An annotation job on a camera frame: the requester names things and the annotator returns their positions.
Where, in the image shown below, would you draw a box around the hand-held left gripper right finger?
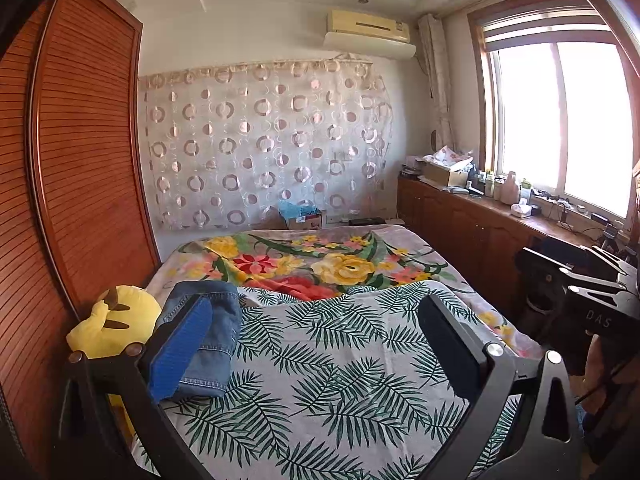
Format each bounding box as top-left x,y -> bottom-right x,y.
417,294 -> 583,480

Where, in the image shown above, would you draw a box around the low wooden cabinet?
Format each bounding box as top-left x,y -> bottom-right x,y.
397,174 -> 640,321

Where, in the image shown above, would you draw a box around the circle patterned sheer curtain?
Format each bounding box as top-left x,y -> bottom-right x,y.
137,57 -> 393,231

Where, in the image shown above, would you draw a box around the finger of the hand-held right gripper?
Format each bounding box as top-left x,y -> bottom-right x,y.
590,245 -> 631,276
516,248 -> 623,293

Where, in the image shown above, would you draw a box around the blue denim pants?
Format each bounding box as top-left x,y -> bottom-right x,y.
152,280 -> 243,401

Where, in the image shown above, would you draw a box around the wooden louvered wardrobe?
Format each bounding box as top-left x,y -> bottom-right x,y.
0,0 -> 162,480

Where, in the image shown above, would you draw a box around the white air deflector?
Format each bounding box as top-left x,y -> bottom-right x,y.
322,31 -> 417,60

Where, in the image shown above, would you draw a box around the floral blanket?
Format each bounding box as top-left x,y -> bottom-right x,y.
145,225 -> 543,361

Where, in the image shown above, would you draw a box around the small cardboard box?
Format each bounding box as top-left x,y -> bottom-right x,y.
287,212 -> 326,231

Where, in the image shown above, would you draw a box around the beige window curtain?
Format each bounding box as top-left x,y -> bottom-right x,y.
417,12 -> 456,151

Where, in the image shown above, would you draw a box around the palm leaf bed sheet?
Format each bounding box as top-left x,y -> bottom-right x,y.
135,280 -> 521,480

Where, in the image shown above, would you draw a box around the large cardboard box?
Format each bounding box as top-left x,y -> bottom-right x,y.
424,162 -> 470,188

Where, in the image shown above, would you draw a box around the yellow plush toy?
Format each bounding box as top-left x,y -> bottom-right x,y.
66,285 -> 162,438

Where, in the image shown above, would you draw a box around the crumpled pink white paper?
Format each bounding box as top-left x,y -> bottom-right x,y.
425,146 -> 475,168

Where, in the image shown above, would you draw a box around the beige air conditioner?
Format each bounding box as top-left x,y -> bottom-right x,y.
326,8 -> 411,43

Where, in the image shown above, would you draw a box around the person's right hand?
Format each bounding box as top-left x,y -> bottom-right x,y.
584,335 -> 610,403

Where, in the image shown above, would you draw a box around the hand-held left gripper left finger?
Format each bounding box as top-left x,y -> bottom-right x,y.
50,294 -> 216,480

